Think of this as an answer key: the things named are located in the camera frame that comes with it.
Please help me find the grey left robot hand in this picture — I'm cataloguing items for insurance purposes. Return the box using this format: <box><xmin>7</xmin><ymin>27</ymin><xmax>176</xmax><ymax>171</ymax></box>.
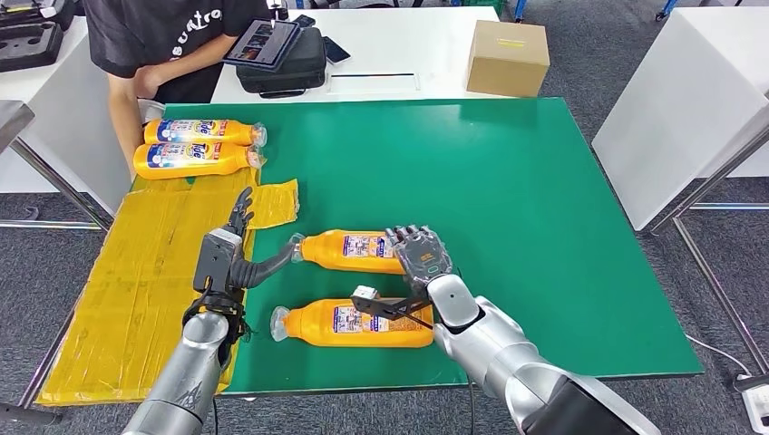
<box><xmin>225</xmin><ymin>187</ymin><xmax>305</xmax><ymax>291</ymax></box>

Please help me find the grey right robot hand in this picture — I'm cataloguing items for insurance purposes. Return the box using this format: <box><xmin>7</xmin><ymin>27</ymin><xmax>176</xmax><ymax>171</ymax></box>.
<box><xmin>384</xmin><ymin>225</ymin><xmax>454</xmax><ymax>295</ymax></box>

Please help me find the orange detergent bottle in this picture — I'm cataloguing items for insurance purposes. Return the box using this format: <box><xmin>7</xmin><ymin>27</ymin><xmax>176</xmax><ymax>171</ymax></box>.
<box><xmin>269</xmin><ymin>298</ymin><xmax>435</xmax><ymax>350</ymax></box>
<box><xmin>142</xmin><ymin>118</ymin><xmax>269</xmax><ymax>149</ymax></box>
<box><xmin>289</xmin><ymin>228</ymin><xmax>406</xmax><ymax>276</ymax></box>
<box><xmin>132</xmin><ymin>141</ymin><xmax>266</xmax><ymax>181</ymax></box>

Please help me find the green table board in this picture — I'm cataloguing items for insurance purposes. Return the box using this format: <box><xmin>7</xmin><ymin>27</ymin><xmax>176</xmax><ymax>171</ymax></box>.
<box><xmin>136</xmin><ymin>97</ymin><xmax>704</xmax><ymax>399</ymax></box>

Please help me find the yellow plastic sheet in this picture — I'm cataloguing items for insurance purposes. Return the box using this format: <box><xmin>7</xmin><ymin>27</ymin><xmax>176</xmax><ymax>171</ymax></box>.
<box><xmin>34</xmin><ymin>170</ymin><xmax>300</xmax><ymax>408</ymax></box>

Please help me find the black carry bag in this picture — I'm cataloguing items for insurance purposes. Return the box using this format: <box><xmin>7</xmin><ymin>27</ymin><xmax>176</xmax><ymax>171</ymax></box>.
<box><xmin>236</xmin><ymin>26</ymin><xmax>328</xmax><ymax>100</ymax></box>

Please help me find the white desk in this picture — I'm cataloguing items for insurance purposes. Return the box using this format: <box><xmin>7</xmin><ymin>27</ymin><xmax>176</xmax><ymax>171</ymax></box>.
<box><xmin>209</xmin><ymin>5</ymin><xmax>511</xmax><ymax>104</ymax></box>
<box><xmin>0</xmin><ymin>17</ymin><xmax>133</xmax><ymax>214</ymax></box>

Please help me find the brown cardboard box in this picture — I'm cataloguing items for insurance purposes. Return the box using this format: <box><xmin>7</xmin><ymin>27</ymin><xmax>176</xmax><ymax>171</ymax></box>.
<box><xmin>465</xmin><ymin>19</ymin><xmax>550</xmax><ymax>99</ymax></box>

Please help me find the black tablet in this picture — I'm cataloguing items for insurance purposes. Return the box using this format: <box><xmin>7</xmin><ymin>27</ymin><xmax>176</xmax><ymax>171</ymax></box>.
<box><xmin>222</xmin><ymin>18</ymin><xmax>302</xmax><ymax>72</ymax></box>

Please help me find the person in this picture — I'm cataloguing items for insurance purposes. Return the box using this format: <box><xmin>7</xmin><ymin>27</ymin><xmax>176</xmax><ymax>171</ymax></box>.
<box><xmin>83</xmin><ymin>0</ymin><xmax>271</xmax><ymax>181</ymax></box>

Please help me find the grey metal side table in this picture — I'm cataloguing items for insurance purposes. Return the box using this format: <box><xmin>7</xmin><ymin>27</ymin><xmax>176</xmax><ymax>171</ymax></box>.
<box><xmin>0</xmin><ymin>100</ymin><xmax>115</xmax><ymax>232</ymax></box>

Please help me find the white table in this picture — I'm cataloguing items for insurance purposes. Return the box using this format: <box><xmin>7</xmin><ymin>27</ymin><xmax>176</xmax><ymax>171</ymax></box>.
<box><xmin>591</xmin><ymin>6</ymin><xmax>769</xmax><ymax>232</ymax></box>

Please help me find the black equipment case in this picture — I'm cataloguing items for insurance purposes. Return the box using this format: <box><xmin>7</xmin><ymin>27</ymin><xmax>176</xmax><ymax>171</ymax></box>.
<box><xmin>0</xmin><ymin>0</ymin><xmax>76</xmax><ymax>28</ymax></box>

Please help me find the white power strip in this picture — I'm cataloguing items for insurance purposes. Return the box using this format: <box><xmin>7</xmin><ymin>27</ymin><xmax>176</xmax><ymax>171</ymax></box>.
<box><xmin>735</xmin><ymin>374</ymin><xmax>769</xmax><ymax>435</ymax></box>

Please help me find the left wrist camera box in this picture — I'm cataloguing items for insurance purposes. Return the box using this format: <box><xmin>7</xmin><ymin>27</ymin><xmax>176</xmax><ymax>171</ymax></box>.
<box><xmin>192</xmin><ymin>227</ymin><xmax>243</xmax><ymax>295</ymax></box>

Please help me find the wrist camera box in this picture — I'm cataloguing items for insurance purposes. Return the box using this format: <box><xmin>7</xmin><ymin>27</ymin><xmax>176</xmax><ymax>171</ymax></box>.
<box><xmin>192</xmin><ymin>227</ymin><xmax>243</xmax><ymax>295</ymax></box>
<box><xmin>350</xmin><ymin>285</ymin><xmax>433</xmax><ymax>330</ymax></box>

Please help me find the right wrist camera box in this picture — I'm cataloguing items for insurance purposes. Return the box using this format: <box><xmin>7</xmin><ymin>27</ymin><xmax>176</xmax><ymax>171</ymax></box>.
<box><xmin>350</xmin><ymin>285</ymin><xmax>433</xmax><ymax>330</ymax></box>

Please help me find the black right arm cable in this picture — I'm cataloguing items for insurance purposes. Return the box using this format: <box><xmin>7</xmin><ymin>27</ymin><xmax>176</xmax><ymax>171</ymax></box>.
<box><xmin>465</xmin><ymin>378</ymin><xmax>477</xmax><ymax>435</ymax></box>

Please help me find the desk cable slot cover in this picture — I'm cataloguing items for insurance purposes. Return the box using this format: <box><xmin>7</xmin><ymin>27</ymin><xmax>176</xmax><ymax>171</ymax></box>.
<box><xmin>328</xmin><ymin>72</ymin><xmax>421</xmax><ymax>95</ymax></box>

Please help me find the metal table frame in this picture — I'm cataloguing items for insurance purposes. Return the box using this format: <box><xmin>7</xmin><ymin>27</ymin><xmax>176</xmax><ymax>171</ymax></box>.
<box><xmin>648</xmin><ymin>122</ymin><xmax>769</xmax><ymax>376</ymax></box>

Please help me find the white floor cable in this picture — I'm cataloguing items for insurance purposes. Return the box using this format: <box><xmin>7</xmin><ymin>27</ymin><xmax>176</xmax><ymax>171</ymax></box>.
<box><xmin>685</xmin><ymin>333</ymin><xmax>746</xmax><ymax>378</ymax></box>

